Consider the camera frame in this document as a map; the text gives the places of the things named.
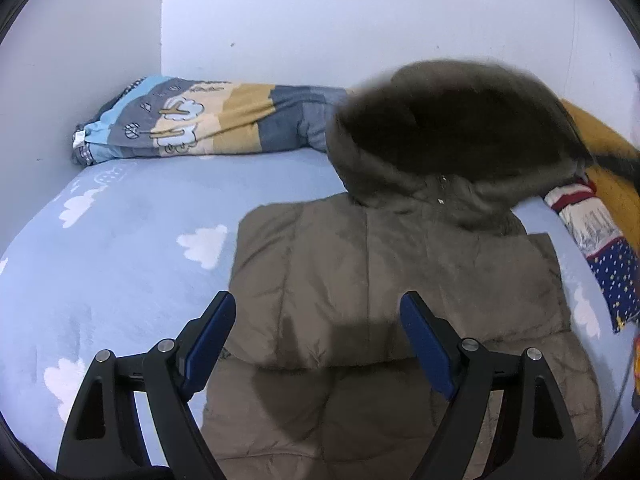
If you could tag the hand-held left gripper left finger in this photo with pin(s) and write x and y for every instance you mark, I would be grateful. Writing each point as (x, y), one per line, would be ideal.
(205, 350)

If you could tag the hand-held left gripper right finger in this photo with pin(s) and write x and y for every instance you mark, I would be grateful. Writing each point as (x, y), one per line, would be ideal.
(425, 345)

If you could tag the brown padded hooded jacket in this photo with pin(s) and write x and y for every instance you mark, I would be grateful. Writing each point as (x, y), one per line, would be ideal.
(375, 260)

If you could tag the light blue cloud-print bed sheet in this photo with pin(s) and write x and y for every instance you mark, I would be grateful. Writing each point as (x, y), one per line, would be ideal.
(125, 260)

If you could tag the striped and starred pillow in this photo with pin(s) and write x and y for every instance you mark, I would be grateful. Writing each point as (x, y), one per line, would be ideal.
(615, 270)

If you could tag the orange packet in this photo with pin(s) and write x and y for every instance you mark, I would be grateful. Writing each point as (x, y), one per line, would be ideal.
(636, 360)

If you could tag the patchwork cartoon-print quilt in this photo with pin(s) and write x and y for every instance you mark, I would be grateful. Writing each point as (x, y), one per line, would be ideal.
(200, 120)

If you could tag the yellow headboard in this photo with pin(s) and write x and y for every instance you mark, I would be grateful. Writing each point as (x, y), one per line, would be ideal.
(610, 135)

